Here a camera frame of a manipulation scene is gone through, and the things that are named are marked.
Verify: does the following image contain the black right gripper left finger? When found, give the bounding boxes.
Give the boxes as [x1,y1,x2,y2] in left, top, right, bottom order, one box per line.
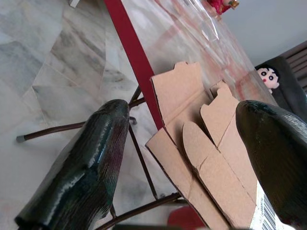
[14,99,130,230]

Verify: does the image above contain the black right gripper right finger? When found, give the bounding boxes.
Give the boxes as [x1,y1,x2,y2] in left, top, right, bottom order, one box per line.
[236,100,307,227]

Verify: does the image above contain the flattened brown cardboard box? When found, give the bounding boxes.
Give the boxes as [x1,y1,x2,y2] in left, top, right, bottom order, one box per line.
[145,61,292,230]

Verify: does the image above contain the dark grey sofa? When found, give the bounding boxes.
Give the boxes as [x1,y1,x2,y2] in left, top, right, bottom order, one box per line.
[254,56,307,122]

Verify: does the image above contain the cartoon boy plush doll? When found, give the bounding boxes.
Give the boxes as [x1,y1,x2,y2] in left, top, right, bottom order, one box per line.
[254,63,281,94]

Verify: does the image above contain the dark brown slatted furniture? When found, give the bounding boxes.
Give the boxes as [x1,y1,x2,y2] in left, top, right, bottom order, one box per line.
[284,40,307,93]

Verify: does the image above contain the red stool seat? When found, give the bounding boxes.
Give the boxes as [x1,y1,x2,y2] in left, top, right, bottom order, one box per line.
[167,206,207,230]

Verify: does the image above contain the red folding table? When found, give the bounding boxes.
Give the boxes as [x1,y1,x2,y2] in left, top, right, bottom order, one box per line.
[103,0,279,131]

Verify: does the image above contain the clear plastic table cover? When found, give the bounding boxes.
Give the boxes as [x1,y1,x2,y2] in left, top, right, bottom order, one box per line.
[119,0,278,106]

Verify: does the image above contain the red figurine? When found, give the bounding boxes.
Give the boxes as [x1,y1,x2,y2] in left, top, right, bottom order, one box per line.
[206,0,240,15]

